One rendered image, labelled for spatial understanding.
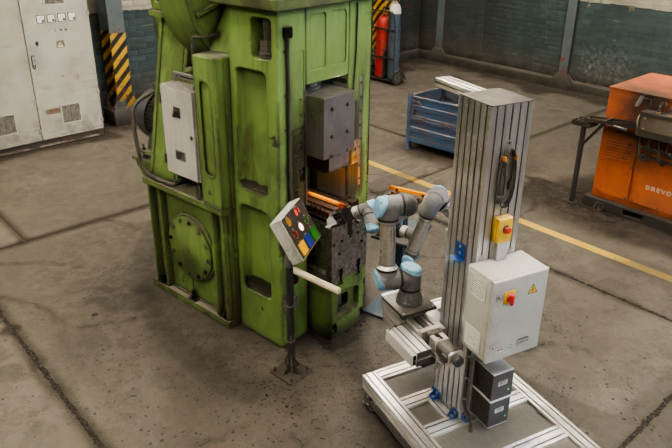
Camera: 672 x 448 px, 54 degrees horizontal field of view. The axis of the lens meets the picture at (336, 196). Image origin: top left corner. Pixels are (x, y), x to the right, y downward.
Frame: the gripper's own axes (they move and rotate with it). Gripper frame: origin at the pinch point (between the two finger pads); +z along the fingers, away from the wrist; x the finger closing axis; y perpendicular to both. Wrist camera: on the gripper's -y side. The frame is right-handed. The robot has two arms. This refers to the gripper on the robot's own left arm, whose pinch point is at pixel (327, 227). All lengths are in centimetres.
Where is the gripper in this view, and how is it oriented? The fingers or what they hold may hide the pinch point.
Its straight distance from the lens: 403.6
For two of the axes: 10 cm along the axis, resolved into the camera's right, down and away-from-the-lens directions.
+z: -8.4, 3.6, 4.2
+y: -4.7, -8.5, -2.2
